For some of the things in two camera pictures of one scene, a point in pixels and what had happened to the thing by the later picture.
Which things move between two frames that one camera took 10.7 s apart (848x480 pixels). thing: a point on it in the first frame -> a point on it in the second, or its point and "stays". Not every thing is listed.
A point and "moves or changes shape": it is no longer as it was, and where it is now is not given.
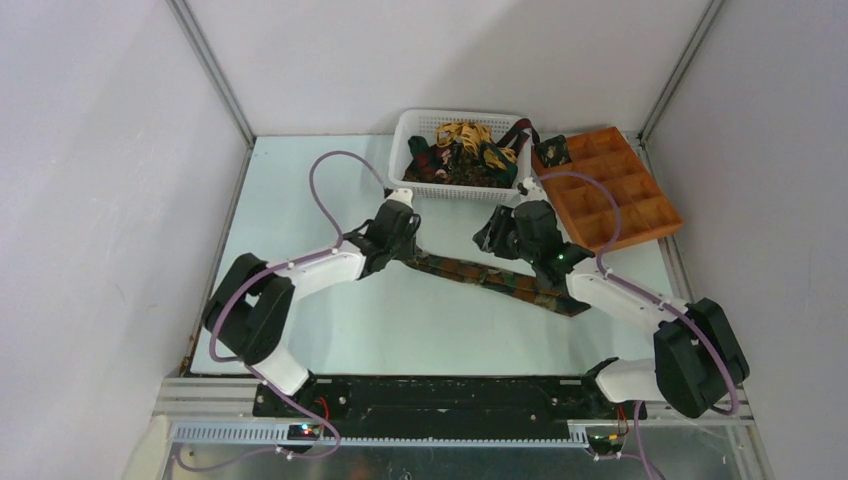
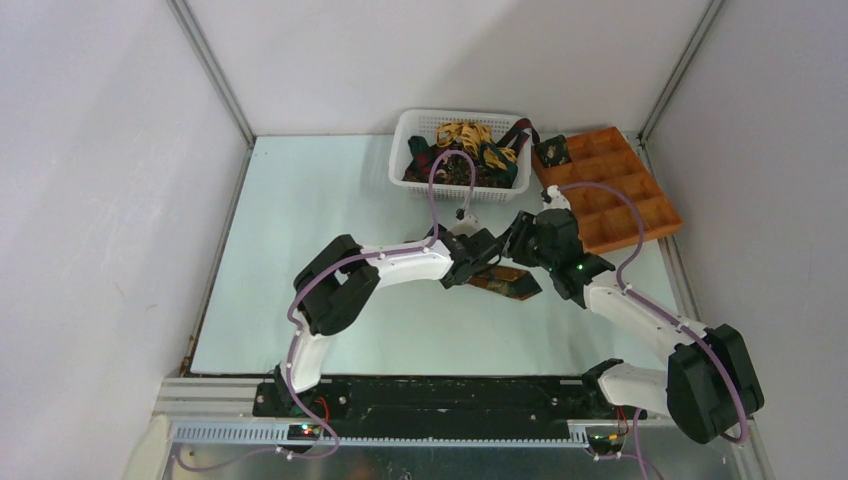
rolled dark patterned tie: (553, 151) stays
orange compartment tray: (645, 210) stays
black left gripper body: (405, 246) -> (452, 281)
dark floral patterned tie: (515, 285) moves or changes shape
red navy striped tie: (521, 136) stays
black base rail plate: (524, 407) stays
